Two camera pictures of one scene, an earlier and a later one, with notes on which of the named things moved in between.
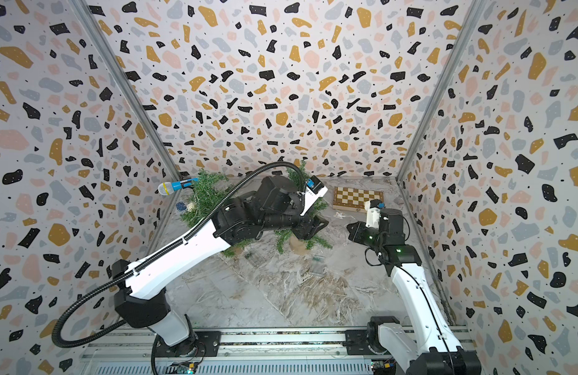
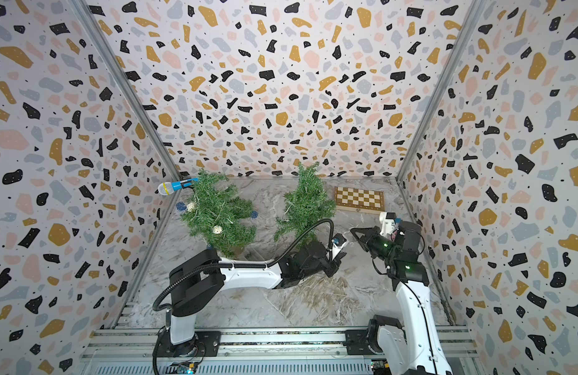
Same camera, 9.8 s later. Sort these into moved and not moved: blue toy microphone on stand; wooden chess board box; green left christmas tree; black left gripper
Moved: black left gripper
Not moved: blue toy microphone on stand; wooden chess board box; green left christmas tree
